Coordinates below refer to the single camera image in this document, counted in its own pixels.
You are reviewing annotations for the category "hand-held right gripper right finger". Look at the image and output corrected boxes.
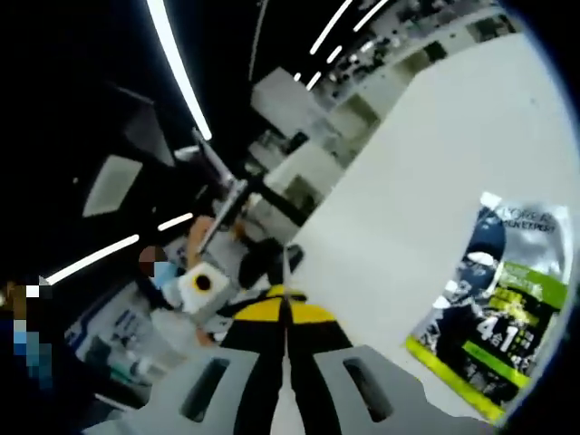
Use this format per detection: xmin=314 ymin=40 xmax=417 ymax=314
xmin=285 ymin=289 xmax=495 ymax=435

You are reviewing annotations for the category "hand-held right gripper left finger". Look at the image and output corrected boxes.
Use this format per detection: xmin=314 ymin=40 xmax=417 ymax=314
xmin=85 ymin=285 xmax=291 ymax=435

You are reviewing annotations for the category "long ceiling light strip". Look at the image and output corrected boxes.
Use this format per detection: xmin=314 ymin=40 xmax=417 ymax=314
xmin=145 ymin=0 xmax=213 ymax=141

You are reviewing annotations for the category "square ceiling vent panel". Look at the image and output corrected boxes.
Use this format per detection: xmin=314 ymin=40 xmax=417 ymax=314
xmin=83 ymin=154 xmax=144 ymax=218

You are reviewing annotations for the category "green blue skincare sachet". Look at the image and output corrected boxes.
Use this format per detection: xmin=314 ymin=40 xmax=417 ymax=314
xmin=405 ymin=192 xmax=571 ymax=422

